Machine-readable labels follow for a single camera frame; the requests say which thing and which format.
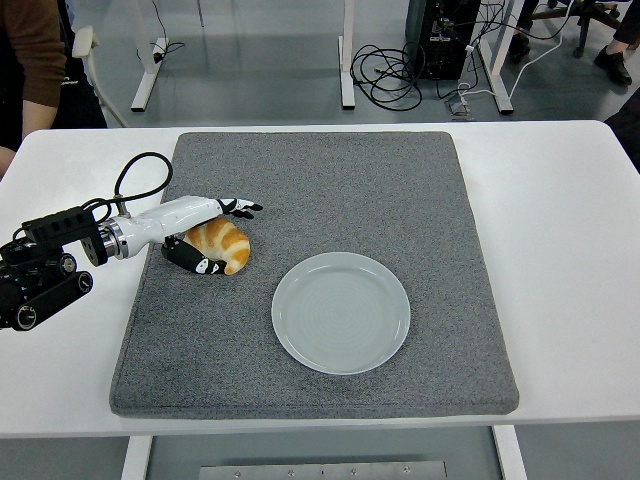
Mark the black office chair base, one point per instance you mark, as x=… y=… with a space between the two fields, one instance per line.
x=582 y=30

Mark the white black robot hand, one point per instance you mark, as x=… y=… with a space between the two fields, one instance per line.
x=175 y=212

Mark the grey floor outlet box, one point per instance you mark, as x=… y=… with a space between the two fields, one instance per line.
x=457 y=107

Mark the person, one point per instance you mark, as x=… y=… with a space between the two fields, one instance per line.
x=35 y=50

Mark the black bulky object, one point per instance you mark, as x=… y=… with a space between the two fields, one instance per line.
x=627 y=135

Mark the black shoe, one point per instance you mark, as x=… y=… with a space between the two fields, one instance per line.
x=612 y=65
x=519 y=47

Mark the grey metal plate with screws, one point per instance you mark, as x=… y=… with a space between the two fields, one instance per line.
x=320 y=471

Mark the golden croissant bread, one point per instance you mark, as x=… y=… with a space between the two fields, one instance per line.
x=232 y=245

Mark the person's left forearm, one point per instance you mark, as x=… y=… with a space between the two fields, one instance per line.
x=37 y=122

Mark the white desk leg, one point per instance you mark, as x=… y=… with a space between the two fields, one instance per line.
x=502 y=100
x=145 y=75
x=347 y=75

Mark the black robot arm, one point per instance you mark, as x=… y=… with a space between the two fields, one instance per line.
x=55 y=225

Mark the white chair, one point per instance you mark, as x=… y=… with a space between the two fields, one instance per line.
x=84 y=42

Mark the person's leg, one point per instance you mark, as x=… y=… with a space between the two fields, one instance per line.
x=629 y=20
x=527 y=12

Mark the black computer tower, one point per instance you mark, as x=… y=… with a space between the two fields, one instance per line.
x=440 y=50

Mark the grey fabric mat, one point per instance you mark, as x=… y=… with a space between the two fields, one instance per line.
x=325 y=175

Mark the white table frame beam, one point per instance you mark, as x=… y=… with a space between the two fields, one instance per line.
x=136 y=460
x=511 y=457

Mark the round grey plate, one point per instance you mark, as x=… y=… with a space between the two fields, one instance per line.
x=341 y=314

